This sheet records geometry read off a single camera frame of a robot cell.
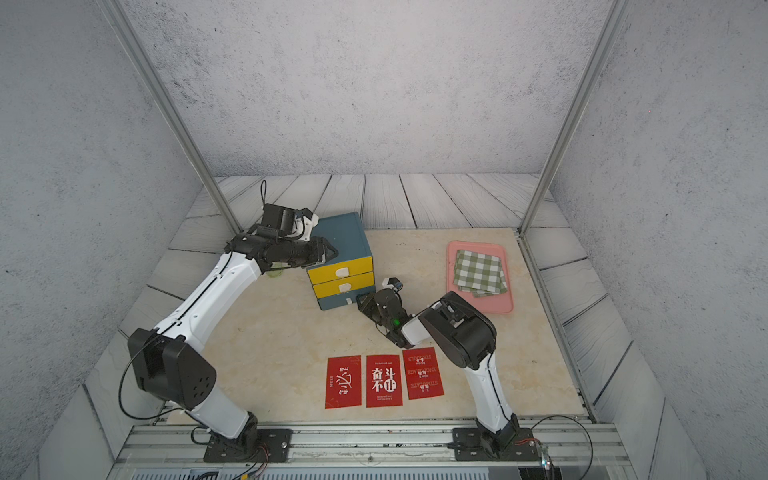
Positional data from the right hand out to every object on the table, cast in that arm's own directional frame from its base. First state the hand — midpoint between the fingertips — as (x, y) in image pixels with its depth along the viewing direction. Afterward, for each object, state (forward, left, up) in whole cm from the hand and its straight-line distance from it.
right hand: (357, 298), depth 96 cm
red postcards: (-22, -20, -5) cm, 30 cm away
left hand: (+1, +3, +21) cm, 22 cm away
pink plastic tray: (+1, -47, -5) cm, 47 cm away
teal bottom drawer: (-1, +5, +1) cm, 5 cm away
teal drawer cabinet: (+12, +2, +17) cm, 21 cm away
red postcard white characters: (-24, -9, -4) cm, 26 cm away
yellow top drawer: (-1, +3, +16) cm, 16 cm away
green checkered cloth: (+12, -41, -4) cm, 43 cm away
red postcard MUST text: (-24, +2, -4) cm, 25 cm away
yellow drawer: (-1, +5, +8) cm, 10 cm away
